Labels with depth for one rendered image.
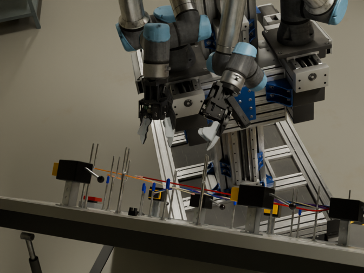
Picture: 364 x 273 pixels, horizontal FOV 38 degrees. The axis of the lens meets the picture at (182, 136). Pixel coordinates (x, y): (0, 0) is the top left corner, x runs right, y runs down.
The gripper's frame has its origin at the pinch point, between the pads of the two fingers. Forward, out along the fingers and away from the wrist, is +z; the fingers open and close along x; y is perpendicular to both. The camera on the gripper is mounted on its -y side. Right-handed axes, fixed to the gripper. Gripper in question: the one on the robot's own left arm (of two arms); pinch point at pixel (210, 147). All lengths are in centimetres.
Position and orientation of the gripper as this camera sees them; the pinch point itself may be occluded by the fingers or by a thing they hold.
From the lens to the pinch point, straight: 164.6
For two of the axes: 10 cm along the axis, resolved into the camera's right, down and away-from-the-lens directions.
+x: 3.0, -0.6, -9.5
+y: -8.7, -4.3, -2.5
